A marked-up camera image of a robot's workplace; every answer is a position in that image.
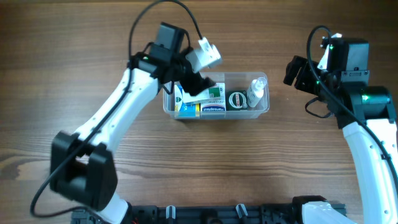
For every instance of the white blue Panadol box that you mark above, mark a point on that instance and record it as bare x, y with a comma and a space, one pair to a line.
209, 94

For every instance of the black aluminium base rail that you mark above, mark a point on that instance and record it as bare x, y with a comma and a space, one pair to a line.
266, 213

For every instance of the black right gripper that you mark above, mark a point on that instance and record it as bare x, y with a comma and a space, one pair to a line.
303, 81

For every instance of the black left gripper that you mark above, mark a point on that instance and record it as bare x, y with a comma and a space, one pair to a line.
193, 81

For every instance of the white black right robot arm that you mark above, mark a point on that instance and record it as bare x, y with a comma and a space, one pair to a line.
365, 114

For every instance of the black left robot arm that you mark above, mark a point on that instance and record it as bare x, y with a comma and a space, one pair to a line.
82, 165

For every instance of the blue yellow VapoDrops box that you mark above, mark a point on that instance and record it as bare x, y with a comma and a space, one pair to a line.
182, 109

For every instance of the clear plastic container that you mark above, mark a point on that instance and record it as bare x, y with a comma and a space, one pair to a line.
234, 81

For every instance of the green square small box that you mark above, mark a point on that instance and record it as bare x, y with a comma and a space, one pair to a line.
236, 100

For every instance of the white bottle clear cap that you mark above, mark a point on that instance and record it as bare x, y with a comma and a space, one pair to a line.
255, 91

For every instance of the white Hansaplast box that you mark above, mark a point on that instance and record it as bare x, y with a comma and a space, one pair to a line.
216, 105

